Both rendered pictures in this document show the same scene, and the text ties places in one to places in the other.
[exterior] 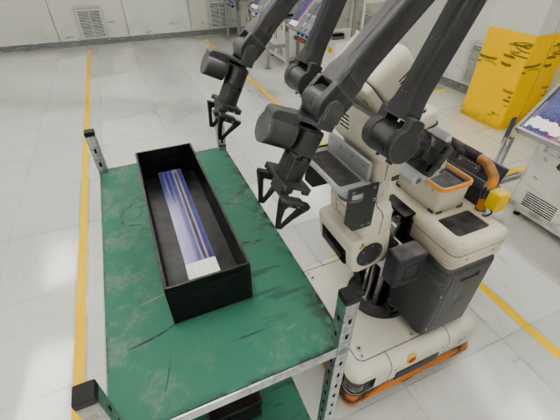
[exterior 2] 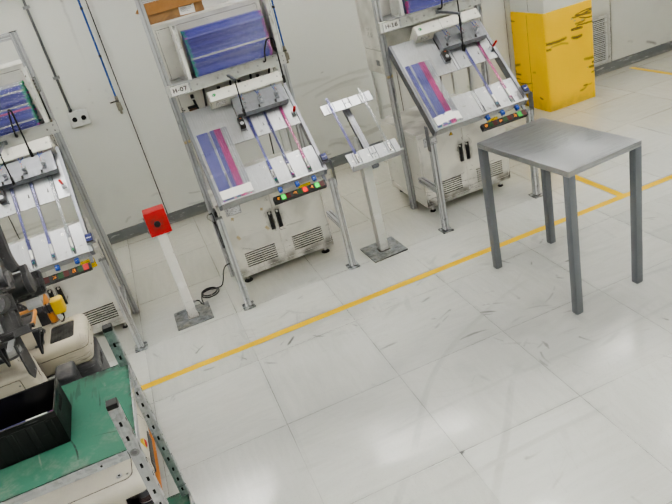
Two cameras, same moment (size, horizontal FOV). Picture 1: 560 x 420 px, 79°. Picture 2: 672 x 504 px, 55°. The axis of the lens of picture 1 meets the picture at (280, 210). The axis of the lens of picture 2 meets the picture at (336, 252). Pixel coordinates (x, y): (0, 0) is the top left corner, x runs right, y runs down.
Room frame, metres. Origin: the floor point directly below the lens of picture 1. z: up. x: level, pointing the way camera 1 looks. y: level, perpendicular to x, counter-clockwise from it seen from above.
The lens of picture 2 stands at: (-0.67, 1.51, 2.05)
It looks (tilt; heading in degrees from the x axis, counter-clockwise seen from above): 27 degrees down; 280
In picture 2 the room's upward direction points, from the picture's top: 14 degrees counter-clockwise
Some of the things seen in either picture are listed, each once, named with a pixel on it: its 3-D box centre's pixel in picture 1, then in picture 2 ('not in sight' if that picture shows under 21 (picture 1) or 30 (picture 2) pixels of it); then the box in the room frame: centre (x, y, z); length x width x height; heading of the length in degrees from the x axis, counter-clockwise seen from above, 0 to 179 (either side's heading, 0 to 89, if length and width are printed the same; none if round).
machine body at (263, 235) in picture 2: not in sight; (266, 214); (0.46, -2.66, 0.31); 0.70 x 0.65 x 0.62; 23
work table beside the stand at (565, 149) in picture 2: not in sight; (558, 211); (-1.36, -1.73, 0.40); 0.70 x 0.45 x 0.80; 118
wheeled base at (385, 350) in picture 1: (372, 307); (82, 478); (1.02, -0.46, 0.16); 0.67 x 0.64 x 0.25; 114
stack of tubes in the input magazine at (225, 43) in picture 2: not in sight; (227, 42); (0.35, -2.57, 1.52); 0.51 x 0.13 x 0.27; 23
